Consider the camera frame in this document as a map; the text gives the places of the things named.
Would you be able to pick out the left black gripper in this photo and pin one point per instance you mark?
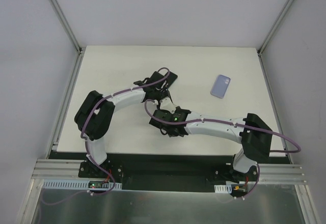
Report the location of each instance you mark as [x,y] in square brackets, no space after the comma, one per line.
[163,91]

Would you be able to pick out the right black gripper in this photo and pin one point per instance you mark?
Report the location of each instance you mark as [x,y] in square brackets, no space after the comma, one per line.
[158,118]

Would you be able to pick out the teal smartphone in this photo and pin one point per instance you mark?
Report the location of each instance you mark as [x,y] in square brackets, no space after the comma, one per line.
[170,79]

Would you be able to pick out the lavender phone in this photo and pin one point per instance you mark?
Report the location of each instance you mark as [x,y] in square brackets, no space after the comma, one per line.
[220,86]

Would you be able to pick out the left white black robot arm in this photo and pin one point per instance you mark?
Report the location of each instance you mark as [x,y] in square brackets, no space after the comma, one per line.
[95,114]

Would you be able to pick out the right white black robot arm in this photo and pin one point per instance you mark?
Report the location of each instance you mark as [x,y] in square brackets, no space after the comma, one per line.
[250,132]

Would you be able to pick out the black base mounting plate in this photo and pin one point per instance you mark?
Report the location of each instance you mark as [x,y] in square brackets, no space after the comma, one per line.
[152,172]

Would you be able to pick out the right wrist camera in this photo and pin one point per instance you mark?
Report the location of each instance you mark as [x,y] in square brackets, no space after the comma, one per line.
[168,105]

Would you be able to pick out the right white slotted cable duct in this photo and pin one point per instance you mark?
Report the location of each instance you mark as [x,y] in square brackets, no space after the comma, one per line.
[227,188]

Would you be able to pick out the white slotted cable duct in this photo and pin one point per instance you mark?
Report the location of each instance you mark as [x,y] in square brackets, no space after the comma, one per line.
[80,185]
[227,188]

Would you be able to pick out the left aluminium frame post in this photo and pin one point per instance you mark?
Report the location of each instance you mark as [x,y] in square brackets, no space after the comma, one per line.
[65,25]

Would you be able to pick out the aluminium frame post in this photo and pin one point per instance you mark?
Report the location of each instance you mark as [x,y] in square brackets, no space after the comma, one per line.
[65,25]
[276,24]

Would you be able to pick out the left white slotted cable duct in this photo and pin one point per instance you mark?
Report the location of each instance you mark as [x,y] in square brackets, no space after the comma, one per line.
[80,185]

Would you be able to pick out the right aluminium frame post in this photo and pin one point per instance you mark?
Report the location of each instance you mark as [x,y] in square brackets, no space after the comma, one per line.
[276,24]

